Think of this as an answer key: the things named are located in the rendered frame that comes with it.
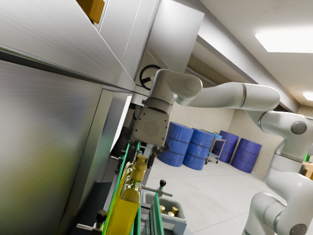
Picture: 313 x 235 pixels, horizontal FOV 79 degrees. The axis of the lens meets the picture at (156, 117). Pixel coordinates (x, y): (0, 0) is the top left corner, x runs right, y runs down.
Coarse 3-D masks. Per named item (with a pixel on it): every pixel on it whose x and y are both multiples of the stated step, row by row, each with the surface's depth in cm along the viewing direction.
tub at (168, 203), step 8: (144, 192) 103; (144, 200) 94; (152, 200) 104; (160, 200) 104; (168, 200) 105; (176, 200) 105; (168, 208) 105; (168, 216) 88; (176, 216) 102; (184, 216) 93
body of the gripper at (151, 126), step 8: (144, 112) 56; (152, 112) 56; (160, 112) 57; (136, 120) 56; (144, 120) 56; (152, 120) 56; (160, 120) 56; (168, 120) 57; (136, 128) 55; (144, 128) 55; (152, 128) 56; (160, 128) 56; (136, 136) 55; (144, 136) 55; (152, 136) 55; (160, 136) 56; (152, 144) 55; (160, 144) 55
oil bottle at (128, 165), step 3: (126, 165) 68; (129, 165) 67; (126, 168) 66; (123, 174) 66; (120, 183) 66; (120, 186) 66; (117, 192) 67; (114, 201) 67; (114, 204) 67; (111, 213) 67
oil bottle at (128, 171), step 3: (129, 168) 63; (126, 171) 63; (129, 171) 61; (126, 174) 61; (129, 174) 60; (123, 177) 64; (123, 180) 60; (120, 189) 61; (117, 195) 65; (117, 198) 61; (114, 207) 61; (111, 216) 62; (108, 225) 62
